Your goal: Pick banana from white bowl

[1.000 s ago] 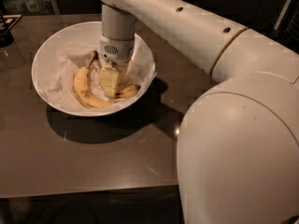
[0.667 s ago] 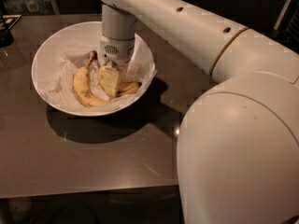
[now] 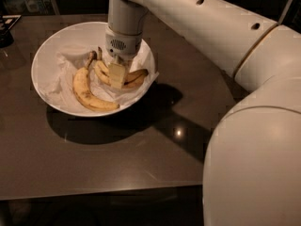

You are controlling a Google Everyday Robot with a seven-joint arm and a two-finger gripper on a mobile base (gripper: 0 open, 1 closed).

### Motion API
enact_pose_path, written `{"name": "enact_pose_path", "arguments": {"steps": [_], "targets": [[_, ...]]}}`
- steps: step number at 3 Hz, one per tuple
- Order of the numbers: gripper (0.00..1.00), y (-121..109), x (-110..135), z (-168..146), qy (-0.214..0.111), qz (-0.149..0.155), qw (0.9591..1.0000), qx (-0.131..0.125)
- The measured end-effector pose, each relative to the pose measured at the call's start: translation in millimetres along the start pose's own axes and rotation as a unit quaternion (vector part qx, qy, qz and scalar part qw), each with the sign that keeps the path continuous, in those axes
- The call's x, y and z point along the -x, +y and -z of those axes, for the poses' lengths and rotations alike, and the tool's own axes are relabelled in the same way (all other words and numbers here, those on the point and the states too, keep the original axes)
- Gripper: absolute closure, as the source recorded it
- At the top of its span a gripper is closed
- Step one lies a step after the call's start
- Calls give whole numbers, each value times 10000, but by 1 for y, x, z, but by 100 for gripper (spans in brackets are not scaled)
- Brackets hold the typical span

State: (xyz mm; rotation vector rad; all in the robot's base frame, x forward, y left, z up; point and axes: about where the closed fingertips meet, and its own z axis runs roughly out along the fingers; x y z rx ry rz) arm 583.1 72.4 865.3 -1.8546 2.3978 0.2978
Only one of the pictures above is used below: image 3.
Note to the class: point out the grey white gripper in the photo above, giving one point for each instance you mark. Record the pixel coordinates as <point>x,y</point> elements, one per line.
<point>122,43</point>

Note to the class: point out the yellow banana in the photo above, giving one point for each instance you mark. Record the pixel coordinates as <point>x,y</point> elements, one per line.
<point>132,80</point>
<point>82,92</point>

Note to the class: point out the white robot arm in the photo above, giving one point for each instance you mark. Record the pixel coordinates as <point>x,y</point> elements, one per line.
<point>252,167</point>

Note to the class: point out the white bowl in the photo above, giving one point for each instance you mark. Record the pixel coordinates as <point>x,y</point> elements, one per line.
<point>79,38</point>

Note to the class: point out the white paper towel liner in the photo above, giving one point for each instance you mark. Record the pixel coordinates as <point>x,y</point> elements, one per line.
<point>59,94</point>

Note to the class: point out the dark object at table corner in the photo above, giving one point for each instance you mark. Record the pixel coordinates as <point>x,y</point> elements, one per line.
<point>6,23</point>

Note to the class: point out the shelf with bottles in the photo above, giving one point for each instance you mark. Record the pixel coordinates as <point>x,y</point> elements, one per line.
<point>29,7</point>

